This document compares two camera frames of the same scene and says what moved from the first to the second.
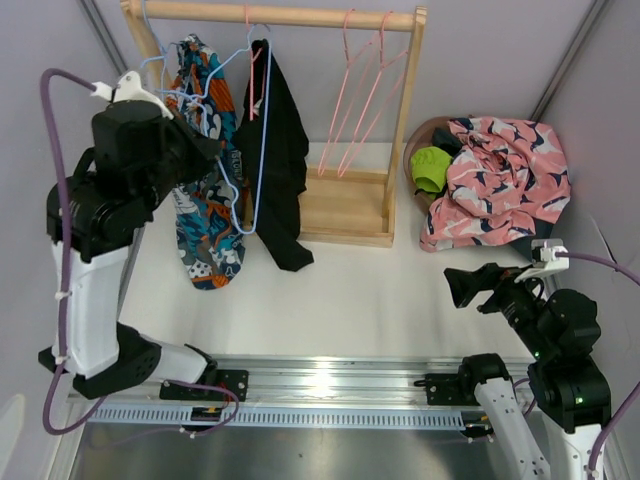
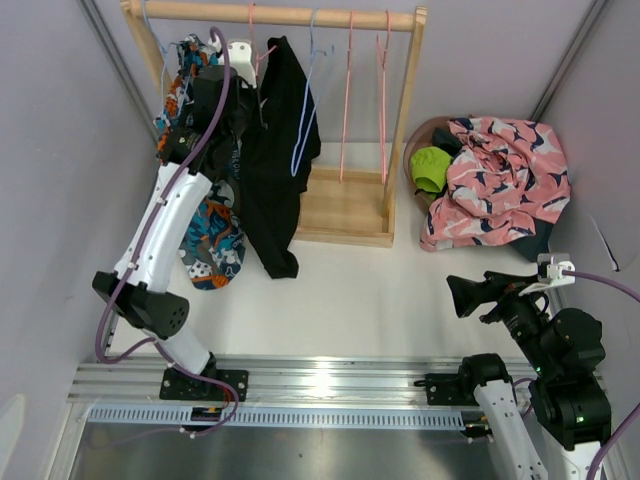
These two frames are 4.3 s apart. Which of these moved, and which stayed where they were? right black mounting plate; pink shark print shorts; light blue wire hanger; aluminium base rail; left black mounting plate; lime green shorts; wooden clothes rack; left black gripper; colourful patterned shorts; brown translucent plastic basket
Moved: left black gripper; light blue wire hanger
Stayed: aluminium base rail; colourful patterned shorts; right black mounting plate; pink shark print shorts; brown translucent plastic basket; wooden clothes rack; lime green shorts; left black mounting plate
